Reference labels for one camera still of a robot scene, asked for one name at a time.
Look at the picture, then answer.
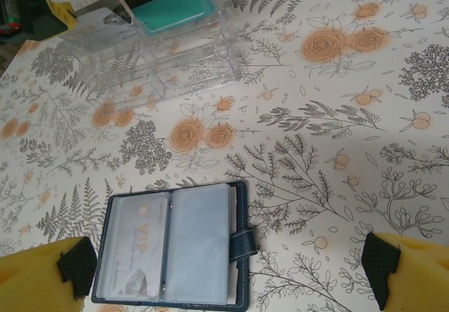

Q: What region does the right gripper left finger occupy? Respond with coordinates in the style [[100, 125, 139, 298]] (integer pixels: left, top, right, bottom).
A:
[[0, 236, 98, 312]]

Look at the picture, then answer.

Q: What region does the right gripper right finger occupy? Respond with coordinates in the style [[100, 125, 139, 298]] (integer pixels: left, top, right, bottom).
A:
[[361, 231, 449, 312]]

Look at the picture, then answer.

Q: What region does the silver VIP card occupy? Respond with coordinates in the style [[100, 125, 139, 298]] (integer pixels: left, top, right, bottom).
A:
[[74, 6, 137, 56], [99, 196, 170, 301]]

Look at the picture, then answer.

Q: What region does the teal plastic card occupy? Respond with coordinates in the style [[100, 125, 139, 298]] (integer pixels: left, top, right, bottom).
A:
[[120, 0, 215, 34]]

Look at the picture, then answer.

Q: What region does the dark blue card holder wallet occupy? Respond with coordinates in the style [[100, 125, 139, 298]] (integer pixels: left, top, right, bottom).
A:
[[90, 179, 260, 308]]

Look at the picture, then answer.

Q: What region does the clear acrylic tiered card stand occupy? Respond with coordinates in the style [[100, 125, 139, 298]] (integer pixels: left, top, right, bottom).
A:
[[74, 0, 243, 112]]

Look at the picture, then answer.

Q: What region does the floral patterned table cover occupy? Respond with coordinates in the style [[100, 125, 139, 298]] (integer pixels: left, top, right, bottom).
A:
[[0, 0, 449, 312]]

